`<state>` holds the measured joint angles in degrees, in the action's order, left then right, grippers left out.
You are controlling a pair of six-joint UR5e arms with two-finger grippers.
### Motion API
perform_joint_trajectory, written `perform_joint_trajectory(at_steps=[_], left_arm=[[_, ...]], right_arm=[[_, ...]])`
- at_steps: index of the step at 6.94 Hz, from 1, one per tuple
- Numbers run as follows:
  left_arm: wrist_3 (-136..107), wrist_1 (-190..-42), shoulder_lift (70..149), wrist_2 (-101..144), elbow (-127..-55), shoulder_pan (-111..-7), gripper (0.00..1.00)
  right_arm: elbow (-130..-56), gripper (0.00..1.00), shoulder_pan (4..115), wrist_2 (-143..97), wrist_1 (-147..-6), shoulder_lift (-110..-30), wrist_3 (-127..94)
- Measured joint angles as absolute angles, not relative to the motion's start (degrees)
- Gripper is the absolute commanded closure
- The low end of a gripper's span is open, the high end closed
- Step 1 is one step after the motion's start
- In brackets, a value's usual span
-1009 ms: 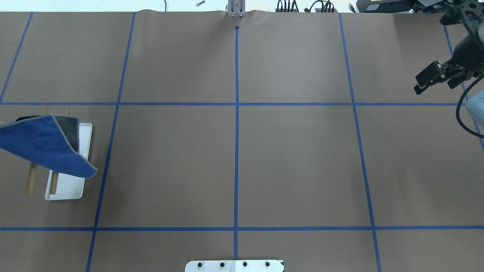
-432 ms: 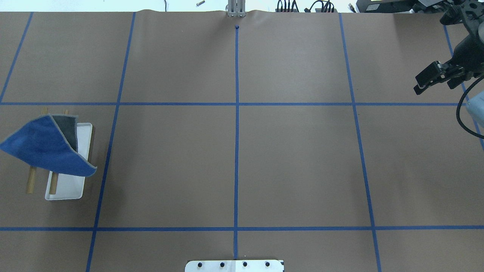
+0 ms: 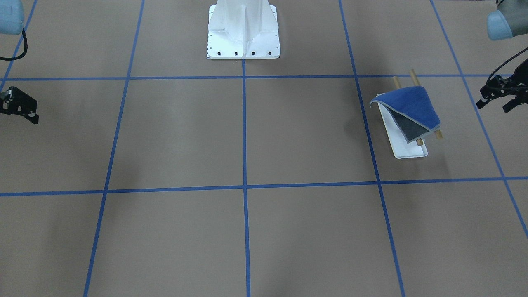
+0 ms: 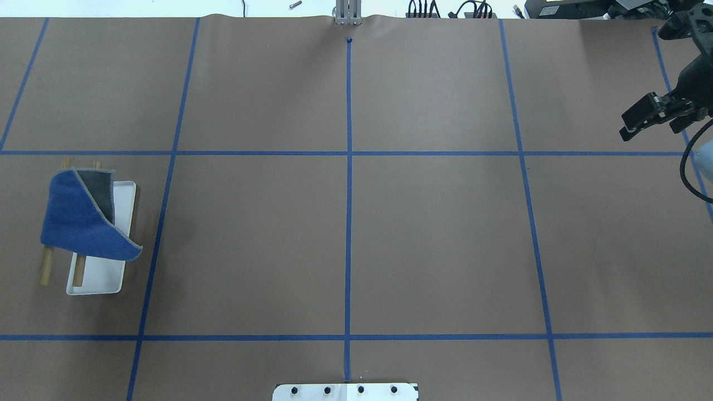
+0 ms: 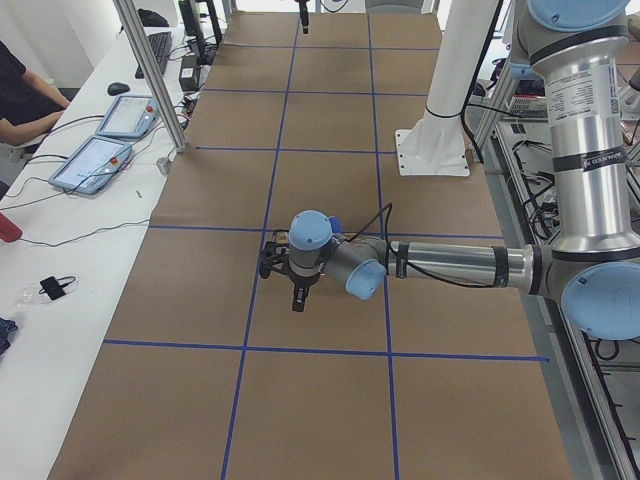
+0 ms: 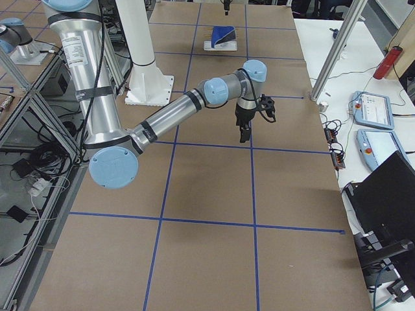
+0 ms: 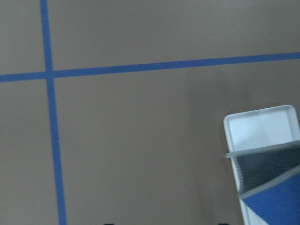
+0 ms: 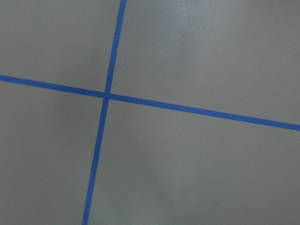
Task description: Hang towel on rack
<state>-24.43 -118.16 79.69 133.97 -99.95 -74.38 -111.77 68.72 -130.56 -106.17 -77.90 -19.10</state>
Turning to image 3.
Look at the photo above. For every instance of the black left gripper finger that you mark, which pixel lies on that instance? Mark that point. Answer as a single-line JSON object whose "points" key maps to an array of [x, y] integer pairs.
{"points": [[520, 94], [495, 87]]}

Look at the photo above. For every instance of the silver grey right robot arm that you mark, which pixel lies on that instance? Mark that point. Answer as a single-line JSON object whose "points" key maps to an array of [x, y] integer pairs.
{"points": [[12, 23]]}

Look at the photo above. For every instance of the blue microfibre towel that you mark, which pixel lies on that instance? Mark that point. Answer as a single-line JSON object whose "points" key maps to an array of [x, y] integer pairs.
{"points": [[412, 111]]}

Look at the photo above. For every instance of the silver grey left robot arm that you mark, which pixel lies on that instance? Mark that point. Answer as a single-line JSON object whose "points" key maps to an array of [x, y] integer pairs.
{"points": [[509, 20]]}

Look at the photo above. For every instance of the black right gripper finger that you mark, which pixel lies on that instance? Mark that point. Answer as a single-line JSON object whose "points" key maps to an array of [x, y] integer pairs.
{"points": [[16, 102]]}

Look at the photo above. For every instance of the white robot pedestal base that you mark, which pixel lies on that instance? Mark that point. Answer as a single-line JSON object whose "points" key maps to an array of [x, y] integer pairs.
{"points": [[243, 29]]}

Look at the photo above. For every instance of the wooden white towel rack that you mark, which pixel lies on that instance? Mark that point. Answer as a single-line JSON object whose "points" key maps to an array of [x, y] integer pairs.
{"points": [[400, 149]]}

